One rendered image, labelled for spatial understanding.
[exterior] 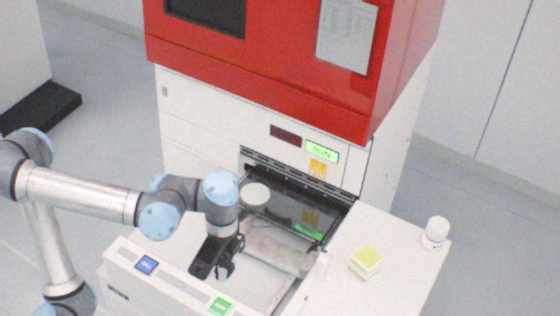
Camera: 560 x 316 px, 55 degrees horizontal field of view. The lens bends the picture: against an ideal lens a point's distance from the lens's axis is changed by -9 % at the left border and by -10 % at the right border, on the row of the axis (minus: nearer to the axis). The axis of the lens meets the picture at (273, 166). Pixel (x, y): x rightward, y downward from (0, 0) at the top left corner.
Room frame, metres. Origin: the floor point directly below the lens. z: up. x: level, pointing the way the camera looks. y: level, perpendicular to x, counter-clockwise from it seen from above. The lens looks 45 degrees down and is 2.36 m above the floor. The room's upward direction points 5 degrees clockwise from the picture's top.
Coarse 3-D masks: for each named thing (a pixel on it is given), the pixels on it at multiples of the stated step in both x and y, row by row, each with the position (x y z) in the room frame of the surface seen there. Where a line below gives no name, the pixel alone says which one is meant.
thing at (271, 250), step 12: (252, 240) 1.15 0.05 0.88; (264, 240) 1.16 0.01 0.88; (276, 240) 1.16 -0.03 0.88; (252, 252) 1.11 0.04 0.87; (264, 252) 1.11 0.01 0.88; (276, 252) 1.11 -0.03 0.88; (288, 252) 1.12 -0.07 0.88; (300, 252) 1.12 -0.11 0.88; (276, 264) 1.07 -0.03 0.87; (288, 264) 1.07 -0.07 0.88; (300, 264) 1.07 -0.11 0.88; (300, 276) 1.04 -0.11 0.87
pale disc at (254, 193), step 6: (246, 186) 1.37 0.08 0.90; (252, 186) 1.37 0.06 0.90; (258, 186) 1.37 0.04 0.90; (264, 186) 1.37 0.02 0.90; (240, 192) 1.34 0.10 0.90; (246, 192) 1.34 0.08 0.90; (252, 192) 1.34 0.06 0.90; (258, 192) 1.34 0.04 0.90; (264, 192) 1.35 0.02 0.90; (246, 198) 1.31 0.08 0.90; (252, 198) 1.31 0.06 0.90; (258, 198) 1.32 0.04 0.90; (264, 198) 1.32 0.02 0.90; (252, 204) 1.29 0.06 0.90; (258, 204) 1.29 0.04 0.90
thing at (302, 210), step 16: (256, 176) 1.42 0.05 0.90; (272, 176) 1.42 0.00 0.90; (272, 192) 1.35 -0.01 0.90; (288, 192) 1.36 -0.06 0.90; (304, 192) 1.36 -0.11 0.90; (256, 208) 1.27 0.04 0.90; (272, 208) 1.28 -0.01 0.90; (288, 208) 1.28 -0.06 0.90; (304, 208) 1.29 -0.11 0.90; (320, 208) 1.29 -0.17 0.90; (336, 208) 1.30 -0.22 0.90; (288, 224) 1.21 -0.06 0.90; (304, 224) 1.22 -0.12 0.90; (320, 224) 1.22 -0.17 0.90; (320, 240) 1.16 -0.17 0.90
